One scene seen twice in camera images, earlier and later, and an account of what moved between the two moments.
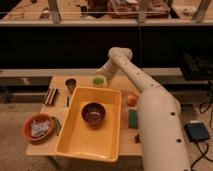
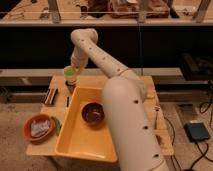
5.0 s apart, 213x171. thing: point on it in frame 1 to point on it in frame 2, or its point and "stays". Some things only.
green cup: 98,81 to 69,71
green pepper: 58,125 stays
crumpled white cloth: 39,129 stays
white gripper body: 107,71 to 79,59
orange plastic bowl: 38,128 stays
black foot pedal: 197,131 stays
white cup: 98,81 to 71,81
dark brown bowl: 93,113 stays
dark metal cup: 71,84 stays
